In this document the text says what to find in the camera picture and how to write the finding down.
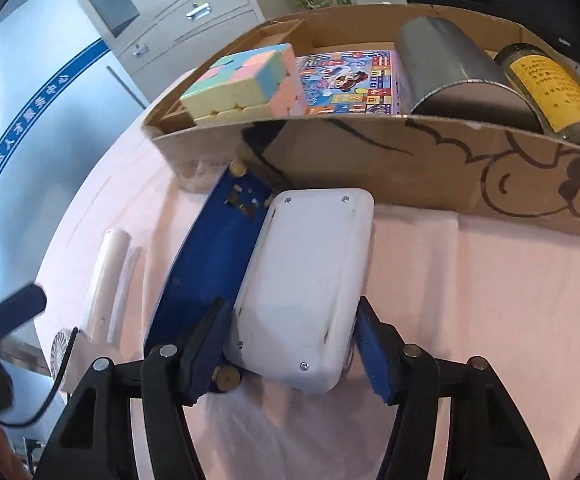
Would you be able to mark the silver metal tin can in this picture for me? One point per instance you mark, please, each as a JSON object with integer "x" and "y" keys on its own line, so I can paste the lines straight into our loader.
{"x": 445, "y": 55}

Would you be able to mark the pastel puzzle cube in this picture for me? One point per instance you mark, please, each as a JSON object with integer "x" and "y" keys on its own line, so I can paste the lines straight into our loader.
{"x": 240, "y": 80}

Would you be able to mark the pink tablecloth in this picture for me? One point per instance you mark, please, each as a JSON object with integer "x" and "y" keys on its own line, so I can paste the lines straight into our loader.
{"x": 470, "y": 285}

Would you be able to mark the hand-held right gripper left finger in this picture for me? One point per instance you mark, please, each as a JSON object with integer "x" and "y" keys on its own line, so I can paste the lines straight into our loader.
{"x": 202, "y": 350}

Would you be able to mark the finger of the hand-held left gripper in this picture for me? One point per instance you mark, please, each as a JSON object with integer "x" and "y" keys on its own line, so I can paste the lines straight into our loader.
{"x": 14, "y": 306}

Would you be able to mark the grey metal cabinet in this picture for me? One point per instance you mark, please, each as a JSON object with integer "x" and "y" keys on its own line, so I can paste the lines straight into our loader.
{"x": 169, "y": 15}

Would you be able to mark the brown cardboard box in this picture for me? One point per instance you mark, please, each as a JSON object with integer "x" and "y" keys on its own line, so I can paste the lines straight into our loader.
{"x": 395, "y": 170}

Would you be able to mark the white plastic bottle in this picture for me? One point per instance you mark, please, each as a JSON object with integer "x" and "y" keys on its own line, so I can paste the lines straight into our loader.
{"x": 109, "y": 280}

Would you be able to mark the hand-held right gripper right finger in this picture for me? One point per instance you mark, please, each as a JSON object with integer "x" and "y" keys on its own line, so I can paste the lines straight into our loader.
{"x": 375, "y": 355}

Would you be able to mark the yellow label glass jar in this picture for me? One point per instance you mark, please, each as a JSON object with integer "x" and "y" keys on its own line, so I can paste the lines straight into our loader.
{"x": 555, "y": 90}

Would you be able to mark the colourful board game box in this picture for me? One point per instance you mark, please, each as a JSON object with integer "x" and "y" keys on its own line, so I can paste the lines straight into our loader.
{"x": 350, "y": 85}

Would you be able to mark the blue and white plastic device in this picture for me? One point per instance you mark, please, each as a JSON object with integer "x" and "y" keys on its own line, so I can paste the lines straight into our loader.
{"x": 310, "y": 270}

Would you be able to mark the white round slatted fan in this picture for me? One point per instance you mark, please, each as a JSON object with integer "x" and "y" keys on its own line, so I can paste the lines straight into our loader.
{"x": 62, "y": 355}

